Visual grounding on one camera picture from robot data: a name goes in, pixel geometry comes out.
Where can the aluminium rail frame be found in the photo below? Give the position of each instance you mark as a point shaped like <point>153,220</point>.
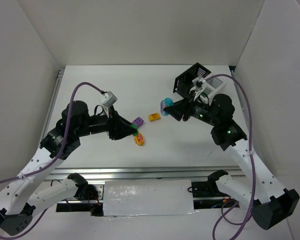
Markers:
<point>172,149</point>

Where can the yellow curved lego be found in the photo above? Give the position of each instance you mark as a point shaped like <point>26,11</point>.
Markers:
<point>154,117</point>

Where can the teal frog flower lego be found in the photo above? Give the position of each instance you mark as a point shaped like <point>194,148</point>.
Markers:
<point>167,102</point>

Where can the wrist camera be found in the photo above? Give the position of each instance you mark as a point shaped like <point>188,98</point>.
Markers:
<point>198,86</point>
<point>108,99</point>

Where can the black slatted container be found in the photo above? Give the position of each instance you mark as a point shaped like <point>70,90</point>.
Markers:
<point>183,83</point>

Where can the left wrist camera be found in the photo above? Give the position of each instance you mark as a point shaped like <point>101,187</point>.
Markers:
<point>108,99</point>

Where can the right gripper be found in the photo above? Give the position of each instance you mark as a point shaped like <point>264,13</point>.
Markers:
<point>187,110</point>

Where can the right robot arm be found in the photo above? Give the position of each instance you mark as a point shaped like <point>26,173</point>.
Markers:
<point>267,200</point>

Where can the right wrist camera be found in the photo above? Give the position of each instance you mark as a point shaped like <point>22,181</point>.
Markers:
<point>198,86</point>

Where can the small green lego brick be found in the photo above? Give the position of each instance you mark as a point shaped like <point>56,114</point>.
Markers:
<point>136,131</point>

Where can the white slatted container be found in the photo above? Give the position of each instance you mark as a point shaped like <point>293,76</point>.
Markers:
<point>211,88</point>

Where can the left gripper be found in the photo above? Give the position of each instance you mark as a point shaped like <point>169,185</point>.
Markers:
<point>112,126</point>

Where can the purple lego brick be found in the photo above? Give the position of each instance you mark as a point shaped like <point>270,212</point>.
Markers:
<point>138,122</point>

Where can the white foil cover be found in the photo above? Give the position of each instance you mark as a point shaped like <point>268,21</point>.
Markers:
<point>132,198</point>

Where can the yellow butterfly lego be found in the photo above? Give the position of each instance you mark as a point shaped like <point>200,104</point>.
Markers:
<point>139,139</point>

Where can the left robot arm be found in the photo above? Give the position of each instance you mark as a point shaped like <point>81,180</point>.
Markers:
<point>20,200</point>

